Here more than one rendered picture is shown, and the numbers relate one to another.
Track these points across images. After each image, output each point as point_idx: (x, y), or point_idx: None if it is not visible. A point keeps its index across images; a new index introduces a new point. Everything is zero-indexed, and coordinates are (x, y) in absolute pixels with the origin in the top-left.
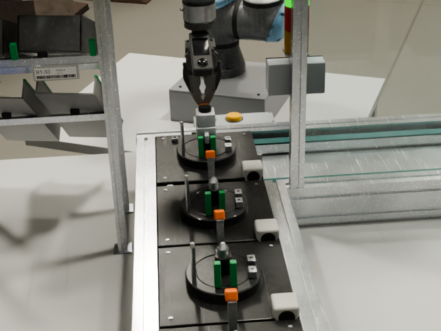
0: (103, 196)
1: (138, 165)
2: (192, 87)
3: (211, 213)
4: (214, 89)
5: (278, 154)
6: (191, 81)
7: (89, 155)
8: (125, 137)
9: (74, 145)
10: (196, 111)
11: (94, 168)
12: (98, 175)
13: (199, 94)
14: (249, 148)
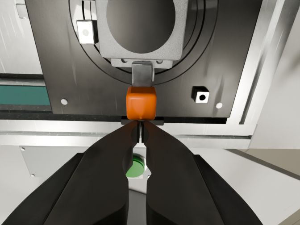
0: (295, 39)
1: (295, 7)
2: (188, 168)
3: None
4: (86, 153)
5: (20, 77)
6: (197, 196)
7: (275, 145)
8: (224, 177)
9: (279, 170)
10: (183, 7)
11: (279, 117)
12: (281, 99)
13: (152, 141)
14: (47, 33)
